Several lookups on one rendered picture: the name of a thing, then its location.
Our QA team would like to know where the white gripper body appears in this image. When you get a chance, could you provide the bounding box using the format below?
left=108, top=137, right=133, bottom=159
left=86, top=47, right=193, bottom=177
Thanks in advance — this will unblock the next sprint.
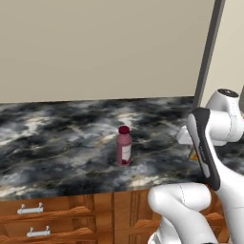
left=175, top=125, right=193, bottom=147

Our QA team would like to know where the small orange object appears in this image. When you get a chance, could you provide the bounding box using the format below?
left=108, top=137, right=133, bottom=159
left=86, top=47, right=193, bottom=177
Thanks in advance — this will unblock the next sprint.
left=189, top=148, right=199, bottom=161

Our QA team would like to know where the pink bottle with maroon cap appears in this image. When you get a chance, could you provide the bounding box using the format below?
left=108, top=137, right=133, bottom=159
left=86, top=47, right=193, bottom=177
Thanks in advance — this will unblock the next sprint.
left=115, top=125, right=132, bottom=168

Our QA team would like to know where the dark grey vertical panel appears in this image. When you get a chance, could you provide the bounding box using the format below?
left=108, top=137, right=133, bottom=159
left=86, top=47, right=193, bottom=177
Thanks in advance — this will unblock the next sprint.
left=192, top=0, right=227, bottom=110

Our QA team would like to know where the wooden drawer front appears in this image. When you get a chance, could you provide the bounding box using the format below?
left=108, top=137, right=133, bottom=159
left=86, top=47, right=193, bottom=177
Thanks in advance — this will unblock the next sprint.
left=203, top=185, right=231, bottom=244
left=0, top=216, right=96, bottom=244
left=0, top=193, right=96, bottom=224

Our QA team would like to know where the wooden cupboard door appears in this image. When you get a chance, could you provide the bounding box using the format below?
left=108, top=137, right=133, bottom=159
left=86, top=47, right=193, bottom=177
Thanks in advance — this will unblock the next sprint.
left=113, top=189, right=162, bottom=244

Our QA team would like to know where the white drawer handle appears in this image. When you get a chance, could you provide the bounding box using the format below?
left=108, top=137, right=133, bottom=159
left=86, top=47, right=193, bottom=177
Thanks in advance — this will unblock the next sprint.
left=26, top=225, right=51, bottom=238
left=16, top=202, right=45, bottom=215

